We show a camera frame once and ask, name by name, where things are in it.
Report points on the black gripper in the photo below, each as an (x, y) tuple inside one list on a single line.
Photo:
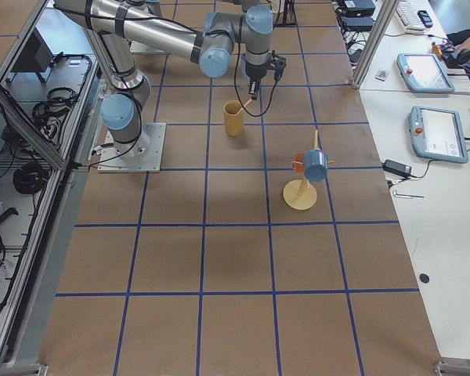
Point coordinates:
[(254, 73)]

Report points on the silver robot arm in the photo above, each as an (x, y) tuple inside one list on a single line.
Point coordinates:
[(114, 24)]

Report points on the bamboo cylinder holder cup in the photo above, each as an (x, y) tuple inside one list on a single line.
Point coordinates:
[(233, 118)]

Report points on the orange mug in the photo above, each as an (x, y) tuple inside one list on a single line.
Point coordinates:
[(298, 163)]

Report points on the blue mug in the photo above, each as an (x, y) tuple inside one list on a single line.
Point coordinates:
[(315, 165)]

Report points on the wooden mug tree stand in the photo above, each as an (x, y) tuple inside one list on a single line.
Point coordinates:
[(300, 194)]

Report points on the black power adapter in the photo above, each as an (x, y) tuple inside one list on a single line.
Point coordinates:
[(397, 168)]

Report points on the upper teach pendant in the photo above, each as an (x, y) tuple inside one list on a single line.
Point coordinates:
[(423, 73)]

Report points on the teach pendant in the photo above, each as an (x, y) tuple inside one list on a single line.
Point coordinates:
[(437, 134), (423, 73)]

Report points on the allen key tool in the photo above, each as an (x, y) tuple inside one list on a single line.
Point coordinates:
[(405, 195)]

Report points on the lower teach pendant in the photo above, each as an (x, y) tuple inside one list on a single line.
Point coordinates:
[(437, 134)]

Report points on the black monitor box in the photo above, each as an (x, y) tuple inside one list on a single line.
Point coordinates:
[(35, 57)]

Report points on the black wire mug rack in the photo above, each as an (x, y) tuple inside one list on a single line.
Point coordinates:
[(284, 14)]

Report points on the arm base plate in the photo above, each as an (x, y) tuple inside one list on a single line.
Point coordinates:
[(145, 156), (138, 48)]

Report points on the aluminium frame post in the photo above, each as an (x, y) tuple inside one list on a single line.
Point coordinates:
[(385, 15)]

